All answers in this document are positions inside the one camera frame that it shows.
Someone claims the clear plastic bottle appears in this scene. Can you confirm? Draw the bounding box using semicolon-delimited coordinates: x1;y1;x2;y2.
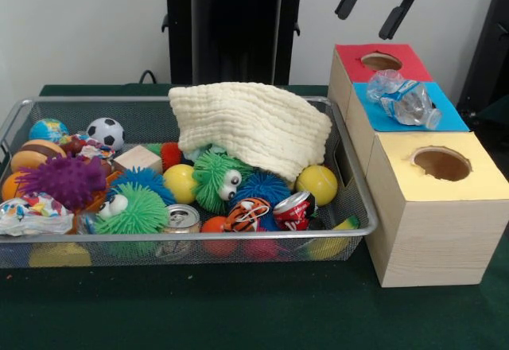
365;69;443;130

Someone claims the cream knitted cloth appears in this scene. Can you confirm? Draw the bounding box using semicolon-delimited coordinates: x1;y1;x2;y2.
169;82;334;184

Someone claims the red soda can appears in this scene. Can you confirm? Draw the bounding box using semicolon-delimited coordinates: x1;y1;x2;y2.
272;190;317;232

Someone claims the wooden box with three holes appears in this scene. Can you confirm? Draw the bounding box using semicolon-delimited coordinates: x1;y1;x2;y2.
328;43;509;288

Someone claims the clear mesh bin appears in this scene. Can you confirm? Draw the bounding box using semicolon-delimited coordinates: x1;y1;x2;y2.
0;95;379;270

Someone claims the black stand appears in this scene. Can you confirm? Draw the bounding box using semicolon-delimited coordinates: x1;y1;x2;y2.
456;0;509;156

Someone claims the dark green side tablecloth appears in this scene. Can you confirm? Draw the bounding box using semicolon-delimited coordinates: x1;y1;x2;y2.
476;94;509;123

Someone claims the yellow ball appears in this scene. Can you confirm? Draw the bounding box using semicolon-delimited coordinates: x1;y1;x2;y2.
295;165;339;207

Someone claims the green spiky ball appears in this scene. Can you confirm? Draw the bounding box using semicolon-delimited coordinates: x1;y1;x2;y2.
192;149;255;214
94;182;170;235

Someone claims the wooden cube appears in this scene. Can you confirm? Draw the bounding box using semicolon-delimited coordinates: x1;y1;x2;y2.
112;145;163;175

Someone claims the small soccer ball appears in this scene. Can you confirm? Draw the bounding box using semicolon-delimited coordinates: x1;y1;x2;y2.
86;117;125;151

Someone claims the globe ball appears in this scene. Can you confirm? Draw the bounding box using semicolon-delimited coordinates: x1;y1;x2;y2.
28;118;69;143

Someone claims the purple spiky ball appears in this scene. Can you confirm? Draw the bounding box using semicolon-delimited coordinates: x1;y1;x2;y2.
17;154;108;210

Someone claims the burger toy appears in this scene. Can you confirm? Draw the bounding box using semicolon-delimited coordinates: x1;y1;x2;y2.
10;138;67;174

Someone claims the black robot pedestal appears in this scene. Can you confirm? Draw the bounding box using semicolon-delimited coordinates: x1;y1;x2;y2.
153;0;321;85

